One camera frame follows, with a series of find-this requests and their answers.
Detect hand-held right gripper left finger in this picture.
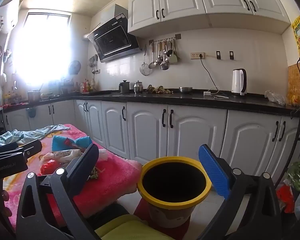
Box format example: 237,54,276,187
16,143,100,240

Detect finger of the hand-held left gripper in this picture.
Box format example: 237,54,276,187
0,142,18,155
22,139,42,158

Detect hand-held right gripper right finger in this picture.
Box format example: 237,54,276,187
197,144,283,240

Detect white foam net bundle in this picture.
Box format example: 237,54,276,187
41,149,112,164

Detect red foam net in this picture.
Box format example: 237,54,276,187
40,161,58,175

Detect yellow rimmed bin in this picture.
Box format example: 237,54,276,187
137,156,212,228

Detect person's left hand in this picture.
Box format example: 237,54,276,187
0,189,10,215

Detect light blue cloth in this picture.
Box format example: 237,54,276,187
0,124,70,148

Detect blue foam bundle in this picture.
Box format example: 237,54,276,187
52,135,92,153

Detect pink printed blanket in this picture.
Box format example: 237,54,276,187
1,124,143,230

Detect steel stockpot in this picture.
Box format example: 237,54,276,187
27,90,42,103

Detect white lower cabinets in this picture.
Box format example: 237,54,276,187
4,99,300,180

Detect white cabinets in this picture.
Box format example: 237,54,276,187
4,99,300,180
127,0,292,34

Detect red plastic bag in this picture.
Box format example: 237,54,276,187
276,185,295,213

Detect group of condiment bottles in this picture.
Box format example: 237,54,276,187
80,79,95,93

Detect person's yellow green clothing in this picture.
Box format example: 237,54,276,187
94,215,170,240

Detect black kitchen countertop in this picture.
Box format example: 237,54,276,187
2,90,300,118

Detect black jug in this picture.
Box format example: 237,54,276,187
119,80,130,94

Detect green vegetable bag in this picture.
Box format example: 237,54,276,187
284,159,300,193

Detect white electric kettle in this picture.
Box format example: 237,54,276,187
231,69,248,96

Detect clear plastic bag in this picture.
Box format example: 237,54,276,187
264,90,287,105

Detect crumpled brown rag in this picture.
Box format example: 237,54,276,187
146,85,174,95

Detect bright window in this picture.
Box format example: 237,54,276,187
14,11,72,85

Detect steel ladle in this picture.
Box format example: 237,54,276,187
160,41,169,70
149,44,157,69

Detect yellow patterned board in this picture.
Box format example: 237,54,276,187
287,64,300,107

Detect green spatula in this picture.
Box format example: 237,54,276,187
170,39,180,64

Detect black range hood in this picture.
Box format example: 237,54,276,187
87,4,143,63

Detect white water heater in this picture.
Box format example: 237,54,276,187
0,0,22,34

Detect white upper cabinets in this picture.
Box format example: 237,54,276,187
127,0,292,34

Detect small wall fan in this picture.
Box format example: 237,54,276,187
68,60,81,75

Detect black power cable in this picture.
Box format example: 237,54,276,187
200,55,221,92

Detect wire strainer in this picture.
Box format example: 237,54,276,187
140,45,152,76

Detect yellow wall poster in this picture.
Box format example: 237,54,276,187
292,15,300,58

